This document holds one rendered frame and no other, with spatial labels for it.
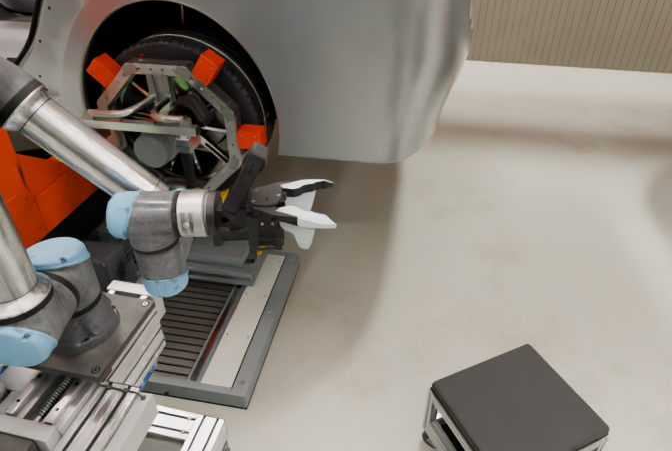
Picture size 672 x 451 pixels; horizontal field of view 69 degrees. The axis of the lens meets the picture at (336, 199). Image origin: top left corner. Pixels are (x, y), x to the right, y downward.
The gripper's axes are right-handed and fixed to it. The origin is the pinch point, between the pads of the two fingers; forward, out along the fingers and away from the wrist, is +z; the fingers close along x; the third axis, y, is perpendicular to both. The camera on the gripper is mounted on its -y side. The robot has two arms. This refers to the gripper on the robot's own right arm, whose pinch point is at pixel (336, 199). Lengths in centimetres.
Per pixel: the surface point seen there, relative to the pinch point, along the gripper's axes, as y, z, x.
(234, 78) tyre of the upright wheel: 3, -33, -111
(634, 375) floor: 115, 121, -72
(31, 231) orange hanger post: 54, -108, -90
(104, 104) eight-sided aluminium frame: 13, -83, -113
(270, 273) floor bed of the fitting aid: 100, -28, -127
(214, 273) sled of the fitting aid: 94, -52, -120
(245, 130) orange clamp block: 21, -30, -105
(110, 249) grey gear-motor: 70, -88, -103
